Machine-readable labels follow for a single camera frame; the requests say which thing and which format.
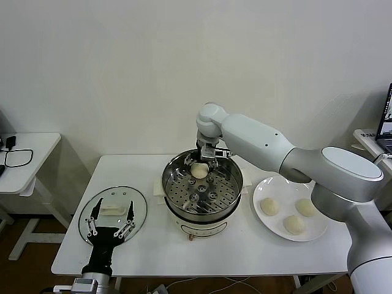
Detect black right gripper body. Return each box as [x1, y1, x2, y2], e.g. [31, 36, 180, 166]
[195, 139, 220, 162]

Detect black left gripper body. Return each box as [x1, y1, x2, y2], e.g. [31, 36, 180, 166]
[81, 226, 126, 276]

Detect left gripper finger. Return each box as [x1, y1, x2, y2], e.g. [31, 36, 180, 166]
[113, 200, 137, 239]
[83, 197, 104, 237]

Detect white steamed baozi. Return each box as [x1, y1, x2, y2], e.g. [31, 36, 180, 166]
[282, 214, 307, 236]
[259, 197, 282, 217]
[190, 162, 210, 179]
[295, 198, 317, 218]

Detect glass lid with white handle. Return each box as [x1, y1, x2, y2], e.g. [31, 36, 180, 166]
[78, 185, 148, 245]

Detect stainless steel steamer basket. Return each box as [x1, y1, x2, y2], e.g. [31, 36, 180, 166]
[161, 148, 244, 224]

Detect white round plate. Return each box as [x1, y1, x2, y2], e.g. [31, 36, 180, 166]
[252, 176, 330, 243]

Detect white side table with label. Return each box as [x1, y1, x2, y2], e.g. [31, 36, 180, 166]
[353, 128, 392, 177]

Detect black laptop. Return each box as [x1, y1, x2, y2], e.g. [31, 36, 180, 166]
[375, 82, 392, 154]

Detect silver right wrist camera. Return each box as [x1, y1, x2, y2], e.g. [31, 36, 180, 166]
[213, 146, 232, 159]

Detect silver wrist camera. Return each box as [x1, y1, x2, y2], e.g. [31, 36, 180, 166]
[52, 276, 99, 294]
[213, 146, 232, 159]

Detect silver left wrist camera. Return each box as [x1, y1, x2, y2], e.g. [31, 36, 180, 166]
[52, 276, 99, 294]

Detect black looped cable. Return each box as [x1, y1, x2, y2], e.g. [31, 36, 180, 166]
[4, 148, 34, 170]

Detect white side table with cable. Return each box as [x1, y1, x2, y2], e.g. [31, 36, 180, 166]
[0, 132, 73, 262]

